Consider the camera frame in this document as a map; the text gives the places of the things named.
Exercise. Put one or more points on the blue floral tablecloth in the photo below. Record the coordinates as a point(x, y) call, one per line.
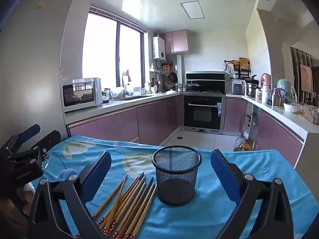
point(119, 149)

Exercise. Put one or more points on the wooden cutting board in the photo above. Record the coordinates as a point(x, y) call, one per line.
point(243, 63)

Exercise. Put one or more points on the white microwave oven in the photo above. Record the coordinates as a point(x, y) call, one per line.
point(79, 95)

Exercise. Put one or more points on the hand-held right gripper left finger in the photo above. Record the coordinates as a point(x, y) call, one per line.
point(97, 171)

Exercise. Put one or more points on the kitchen window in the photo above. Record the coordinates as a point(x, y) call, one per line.
point(99, 49)

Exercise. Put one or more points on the black wall rack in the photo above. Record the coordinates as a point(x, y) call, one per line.
point(243, 73)

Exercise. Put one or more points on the clear plastic food box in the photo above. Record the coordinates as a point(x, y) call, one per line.
point(311, 114)

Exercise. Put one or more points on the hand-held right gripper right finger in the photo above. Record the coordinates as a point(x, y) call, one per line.
point(224, 174)

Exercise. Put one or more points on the bunch of wooden chopsticks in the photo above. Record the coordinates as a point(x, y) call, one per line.
point(129, 199)

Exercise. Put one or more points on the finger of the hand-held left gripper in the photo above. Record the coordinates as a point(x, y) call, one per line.
point(49, 139)
point(27, 132)

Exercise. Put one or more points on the black wok with lid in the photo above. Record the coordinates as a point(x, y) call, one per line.
point(194, 86)

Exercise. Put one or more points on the pink base cabinets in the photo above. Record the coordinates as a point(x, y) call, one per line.
point(112, 124)
point(271, 129)

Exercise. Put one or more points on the person's left hand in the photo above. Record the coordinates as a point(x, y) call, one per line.
point(28, 194)

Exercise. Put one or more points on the black built-in oven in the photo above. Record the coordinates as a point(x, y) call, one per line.
point(201, 114)

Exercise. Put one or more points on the pink thermos jug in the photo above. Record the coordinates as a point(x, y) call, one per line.
point(266, 79)

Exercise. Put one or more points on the white water heater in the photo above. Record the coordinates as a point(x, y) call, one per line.
point(158, 47)

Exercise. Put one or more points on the hanging black frying pan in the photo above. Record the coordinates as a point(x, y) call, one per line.
point(173, 76)

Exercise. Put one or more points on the grey refrigerator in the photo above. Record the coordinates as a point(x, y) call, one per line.
point(32, 67)

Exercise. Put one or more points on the black mesh holder cup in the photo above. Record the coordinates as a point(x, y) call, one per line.
point(174, 179)

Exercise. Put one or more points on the brown thermos bottle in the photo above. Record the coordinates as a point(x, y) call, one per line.
point(277, 99)

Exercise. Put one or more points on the framed wall picture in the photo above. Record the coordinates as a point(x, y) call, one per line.
point(306, 77)

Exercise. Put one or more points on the ceiling light panel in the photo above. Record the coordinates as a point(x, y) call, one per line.
point(192, 10)

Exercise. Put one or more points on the black range hood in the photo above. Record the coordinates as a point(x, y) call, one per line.
point(206, 77)

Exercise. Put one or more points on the steel steamer pot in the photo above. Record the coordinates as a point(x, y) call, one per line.
point(251, 89)

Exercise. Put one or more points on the mint green jar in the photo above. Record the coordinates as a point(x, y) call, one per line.
point(284, 84)

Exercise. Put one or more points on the silver rice cooker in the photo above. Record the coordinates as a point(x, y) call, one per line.
point(236, 87)

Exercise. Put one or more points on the yellow cooking oil bottle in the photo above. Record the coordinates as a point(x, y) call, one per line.
point(245, 145)

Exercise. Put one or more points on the pink wall cabinets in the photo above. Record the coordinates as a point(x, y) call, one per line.
point(177, 41)

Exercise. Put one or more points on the white pot lid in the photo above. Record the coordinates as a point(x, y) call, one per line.
point(172, 92)

